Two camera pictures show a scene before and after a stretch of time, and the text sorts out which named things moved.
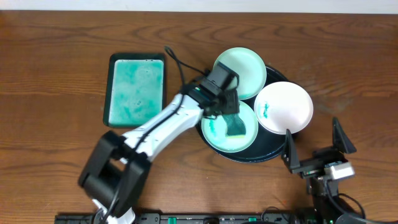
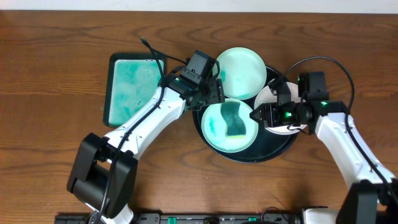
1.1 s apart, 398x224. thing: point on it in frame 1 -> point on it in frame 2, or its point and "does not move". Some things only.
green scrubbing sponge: [236, 128] does not move
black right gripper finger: [290, 154] -> [259, 114]
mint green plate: [250, 67] does not move
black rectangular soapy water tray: [135, 89] does not move
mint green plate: [214, 130] does not move
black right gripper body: [319, 158] -> [283, 114]
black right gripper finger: [341, 140] -> [280, 85]
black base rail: [186, 218] does not move
